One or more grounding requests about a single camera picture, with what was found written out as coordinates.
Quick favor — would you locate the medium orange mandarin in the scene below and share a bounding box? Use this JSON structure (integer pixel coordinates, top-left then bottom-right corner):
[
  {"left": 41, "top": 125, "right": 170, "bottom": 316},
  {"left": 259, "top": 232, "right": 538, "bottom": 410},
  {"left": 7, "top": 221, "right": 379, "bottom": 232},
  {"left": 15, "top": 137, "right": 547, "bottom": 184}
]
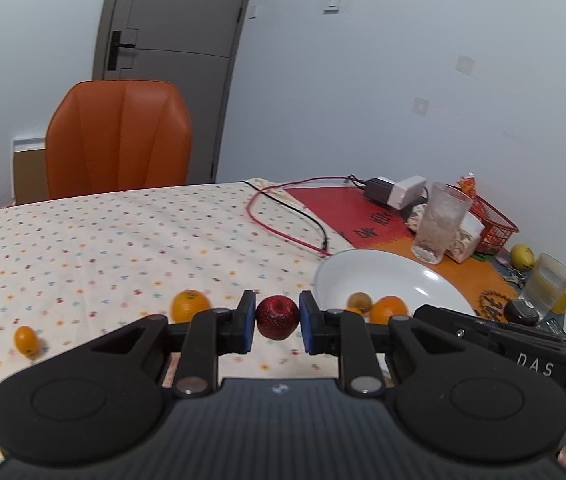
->
[{"left": 369, "top": 296, "right": 409, "bottom": 325}]

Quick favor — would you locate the red strawberry fruit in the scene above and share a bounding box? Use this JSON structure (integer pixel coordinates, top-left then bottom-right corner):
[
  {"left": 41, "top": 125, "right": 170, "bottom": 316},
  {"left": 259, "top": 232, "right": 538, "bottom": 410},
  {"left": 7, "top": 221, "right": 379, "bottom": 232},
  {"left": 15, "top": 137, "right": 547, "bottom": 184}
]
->
[{"left": 256, "top": 295, "right": 299, "bottom": 341}]

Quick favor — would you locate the small orange in plate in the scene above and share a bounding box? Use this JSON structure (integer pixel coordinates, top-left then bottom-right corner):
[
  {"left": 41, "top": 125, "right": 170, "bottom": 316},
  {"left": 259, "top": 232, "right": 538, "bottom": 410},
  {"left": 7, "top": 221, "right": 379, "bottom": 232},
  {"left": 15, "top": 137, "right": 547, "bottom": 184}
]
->
[{"left": 345, "top": 307, "right": 365, "bottom": 316}]

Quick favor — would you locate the brown kiwi in plate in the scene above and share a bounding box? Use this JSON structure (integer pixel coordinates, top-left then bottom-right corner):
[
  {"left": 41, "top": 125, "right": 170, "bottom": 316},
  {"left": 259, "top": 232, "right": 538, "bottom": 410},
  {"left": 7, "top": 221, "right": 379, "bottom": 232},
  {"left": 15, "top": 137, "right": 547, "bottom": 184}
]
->
[{"left": 346, "top": 292, "right": 373, "bottom": 314}]

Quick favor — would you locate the large orange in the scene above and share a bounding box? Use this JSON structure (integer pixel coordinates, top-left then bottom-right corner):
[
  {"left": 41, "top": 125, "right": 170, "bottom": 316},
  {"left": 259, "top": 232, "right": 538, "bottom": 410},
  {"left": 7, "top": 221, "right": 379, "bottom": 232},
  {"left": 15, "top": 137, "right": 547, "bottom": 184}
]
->
[{"left": 170, "top": 289, "right": 211, "bottom": 323}]

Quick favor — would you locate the white plate blue rim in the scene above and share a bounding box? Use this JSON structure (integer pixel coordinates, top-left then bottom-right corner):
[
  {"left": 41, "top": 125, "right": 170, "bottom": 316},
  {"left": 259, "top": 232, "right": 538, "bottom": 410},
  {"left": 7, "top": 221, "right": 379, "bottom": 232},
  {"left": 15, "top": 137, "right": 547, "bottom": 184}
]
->
[{"left": 313, "top": 249, "right": 474, "bottom": 315}]

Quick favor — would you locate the black car key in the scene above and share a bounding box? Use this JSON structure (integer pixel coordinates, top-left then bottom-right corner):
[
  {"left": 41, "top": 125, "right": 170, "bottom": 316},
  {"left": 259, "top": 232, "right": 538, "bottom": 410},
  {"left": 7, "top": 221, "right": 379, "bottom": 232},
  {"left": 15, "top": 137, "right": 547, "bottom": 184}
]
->
[{"left": 504, "top": 298, "right": 540, "bottom": 327}]

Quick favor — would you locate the clear plastic cup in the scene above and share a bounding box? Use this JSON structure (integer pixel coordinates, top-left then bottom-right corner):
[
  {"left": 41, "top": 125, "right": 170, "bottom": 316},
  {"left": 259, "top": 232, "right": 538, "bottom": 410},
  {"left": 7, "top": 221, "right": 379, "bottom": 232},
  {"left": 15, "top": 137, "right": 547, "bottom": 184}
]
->
[{"left": 520, "top": 252, "right": 566, "bottom": 316}]

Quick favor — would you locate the red orange table mat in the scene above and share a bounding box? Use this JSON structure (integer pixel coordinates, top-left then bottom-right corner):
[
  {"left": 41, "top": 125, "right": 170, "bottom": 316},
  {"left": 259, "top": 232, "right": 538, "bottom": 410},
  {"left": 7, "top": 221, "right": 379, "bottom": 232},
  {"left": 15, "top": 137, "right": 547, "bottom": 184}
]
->
[{"left": 286, "top": 186, "right": 518, "bottom": 322}]

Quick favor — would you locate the yellow lemon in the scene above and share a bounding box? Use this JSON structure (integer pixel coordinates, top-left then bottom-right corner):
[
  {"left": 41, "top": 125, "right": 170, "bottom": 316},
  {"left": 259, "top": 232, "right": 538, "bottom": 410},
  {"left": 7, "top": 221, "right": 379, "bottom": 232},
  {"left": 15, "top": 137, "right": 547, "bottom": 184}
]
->
[{"left": 510, "top": 244, "right": 536, "bottom": 272}]

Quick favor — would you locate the black power adapter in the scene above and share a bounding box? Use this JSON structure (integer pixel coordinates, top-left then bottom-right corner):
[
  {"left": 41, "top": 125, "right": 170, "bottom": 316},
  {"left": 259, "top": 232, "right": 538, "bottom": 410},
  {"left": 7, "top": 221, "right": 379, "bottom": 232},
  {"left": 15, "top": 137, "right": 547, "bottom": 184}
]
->
[{"left": 346, "top": 174, "right": 395, "bottom": 206}]

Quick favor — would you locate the white power adapter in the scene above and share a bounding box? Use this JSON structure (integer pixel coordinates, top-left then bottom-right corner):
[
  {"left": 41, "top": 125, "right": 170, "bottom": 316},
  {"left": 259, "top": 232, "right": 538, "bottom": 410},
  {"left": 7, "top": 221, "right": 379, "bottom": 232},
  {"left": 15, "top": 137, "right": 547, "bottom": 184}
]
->
[{"left": 387, "top": 176, "right": 426, "bottom": 210}]

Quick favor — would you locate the red plastic basket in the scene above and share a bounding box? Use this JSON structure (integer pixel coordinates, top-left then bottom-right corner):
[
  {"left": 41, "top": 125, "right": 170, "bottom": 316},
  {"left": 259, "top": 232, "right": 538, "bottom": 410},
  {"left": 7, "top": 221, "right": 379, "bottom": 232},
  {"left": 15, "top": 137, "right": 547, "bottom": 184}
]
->
[{"left": 470, "top": 194, "right": 518, "bottom": 255}]

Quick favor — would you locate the floral tissue box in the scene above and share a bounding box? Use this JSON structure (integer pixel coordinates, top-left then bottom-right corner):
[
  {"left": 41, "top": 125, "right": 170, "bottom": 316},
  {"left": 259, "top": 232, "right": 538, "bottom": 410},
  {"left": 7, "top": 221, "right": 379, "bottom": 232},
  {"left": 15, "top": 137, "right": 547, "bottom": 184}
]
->
[{"left": 405, "top": 204, "right": 484, "bottom": 263}]

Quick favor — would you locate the frosted drinking glass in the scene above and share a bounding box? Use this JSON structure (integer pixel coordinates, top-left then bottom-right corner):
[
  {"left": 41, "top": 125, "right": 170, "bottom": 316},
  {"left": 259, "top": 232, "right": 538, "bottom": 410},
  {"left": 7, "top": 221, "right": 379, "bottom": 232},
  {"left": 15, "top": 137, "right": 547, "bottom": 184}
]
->
[{"left": 411, "top": 182, "right": 472, "bottom": 264}]

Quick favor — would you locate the dotted white tablecloth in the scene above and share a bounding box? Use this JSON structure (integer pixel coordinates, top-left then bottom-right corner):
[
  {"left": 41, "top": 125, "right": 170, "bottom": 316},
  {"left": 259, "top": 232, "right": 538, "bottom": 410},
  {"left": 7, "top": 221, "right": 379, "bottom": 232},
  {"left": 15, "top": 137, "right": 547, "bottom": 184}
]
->
[{"left": 0, "top": 176, "right": 395, "bottom": 480}]

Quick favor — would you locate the tiny orange kumquat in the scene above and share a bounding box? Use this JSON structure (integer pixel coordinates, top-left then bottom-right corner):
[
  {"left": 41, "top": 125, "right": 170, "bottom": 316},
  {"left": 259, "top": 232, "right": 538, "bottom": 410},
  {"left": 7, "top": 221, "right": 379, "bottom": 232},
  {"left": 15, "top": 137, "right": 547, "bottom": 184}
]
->
[{"left": 14, "top": 326, "right": 40, "bottom": 358}]

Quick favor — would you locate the red snack packet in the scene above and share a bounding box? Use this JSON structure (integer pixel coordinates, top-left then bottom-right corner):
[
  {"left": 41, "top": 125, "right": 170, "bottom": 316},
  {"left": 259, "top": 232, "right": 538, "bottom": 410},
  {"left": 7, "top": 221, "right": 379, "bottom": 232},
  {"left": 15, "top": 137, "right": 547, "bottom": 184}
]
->
[{"left": 458, "top": 174, "right": 477, "bottom": 200}]

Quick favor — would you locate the orange leather chair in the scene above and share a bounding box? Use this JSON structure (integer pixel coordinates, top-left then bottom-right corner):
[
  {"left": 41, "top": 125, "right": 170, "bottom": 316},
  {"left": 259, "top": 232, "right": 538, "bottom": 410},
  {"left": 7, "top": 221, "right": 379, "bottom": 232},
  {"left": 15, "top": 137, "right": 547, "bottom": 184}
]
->
[{"left": 45, "top": 80, "right": 193, "bottom": 200}]

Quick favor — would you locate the grey door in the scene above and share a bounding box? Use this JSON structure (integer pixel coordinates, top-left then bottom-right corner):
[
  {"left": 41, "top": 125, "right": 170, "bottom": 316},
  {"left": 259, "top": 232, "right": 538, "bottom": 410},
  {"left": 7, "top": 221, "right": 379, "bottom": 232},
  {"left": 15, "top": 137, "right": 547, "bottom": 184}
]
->
[{"left": 93, "top": 0, "right": 247, "bottom": 184}]

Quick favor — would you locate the black cable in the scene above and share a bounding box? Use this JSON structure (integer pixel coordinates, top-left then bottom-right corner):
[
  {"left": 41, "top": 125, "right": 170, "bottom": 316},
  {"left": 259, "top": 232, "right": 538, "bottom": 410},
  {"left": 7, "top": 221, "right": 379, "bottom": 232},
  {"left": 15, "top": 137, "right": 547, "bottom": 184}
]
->
[{"left": 239, "top": 179, "right": 332, "bottom": 252}]

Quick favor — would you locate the red cable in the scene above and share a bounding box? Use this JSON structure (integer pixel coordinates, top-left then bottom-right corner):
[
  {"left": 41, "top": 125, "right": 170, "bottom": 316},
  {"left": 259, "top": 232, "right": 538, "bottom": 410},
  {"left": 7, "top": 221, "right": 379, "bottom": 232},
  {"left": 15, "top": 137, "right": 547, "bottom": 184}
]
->
[{"left": 246, "top": 174, "right": 351, "bottom": 257}]

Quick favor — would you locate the black door handle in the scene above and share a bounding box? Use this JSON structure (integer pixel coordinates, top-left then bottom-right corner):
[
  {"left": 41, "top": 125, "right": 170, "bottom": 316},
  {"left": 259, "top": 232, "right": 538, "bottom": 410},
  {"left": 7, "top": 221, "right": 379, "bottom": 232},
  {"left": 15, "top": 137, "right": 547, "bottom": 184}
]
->
[{"left": 106, "top": 30, "right": 135, "bottom": 72}]

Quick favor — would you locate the white wall switch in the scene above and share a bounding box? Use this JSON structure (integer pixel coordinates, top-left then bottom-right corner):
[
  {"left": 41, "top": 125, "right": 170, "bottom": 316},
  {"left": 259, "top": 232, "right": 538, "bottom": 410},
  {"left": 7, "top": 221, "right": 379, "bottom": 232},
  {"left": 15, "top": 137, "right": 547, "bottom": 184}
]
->
[{"left": 323, "top": 0, "right": 343, "bottom": 14}]

